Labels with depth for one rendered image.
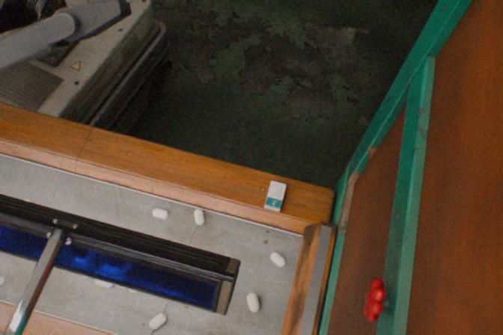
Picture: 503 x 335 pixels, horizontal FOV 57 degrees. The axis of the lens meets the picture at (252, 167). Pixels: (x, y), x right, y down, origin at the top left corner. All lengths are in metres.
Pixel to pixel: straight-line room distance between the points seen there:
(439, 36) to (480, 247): 0.31
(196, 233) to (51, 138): 0.40
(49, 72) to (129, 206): 0.71
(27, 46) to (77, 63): 0.69
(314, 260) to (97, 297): 0.45
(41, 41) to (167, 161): 0.36
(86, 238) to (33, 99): 0.99
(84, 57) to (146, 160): 0.66
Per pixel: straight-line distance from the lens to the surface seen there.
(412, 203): 0.52
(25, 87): 1.64
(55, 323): 1.01
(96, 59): 1.64
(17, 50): 0.97
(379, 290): 0.49
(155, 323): 0.97
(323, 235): 0.92
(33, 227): 0.69
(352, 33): 2.40
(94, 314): 1.02
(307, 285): 0.89
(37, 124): 1.19
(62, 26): 0.90
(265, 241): 1.02
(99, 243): 0.65
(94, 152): 1.11
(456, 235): 0.42
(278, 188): 1.02
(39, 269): 0.66
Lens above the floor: 1.72
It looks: 64 degrees down
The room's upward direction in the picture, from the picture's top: 8 degrees clockwise
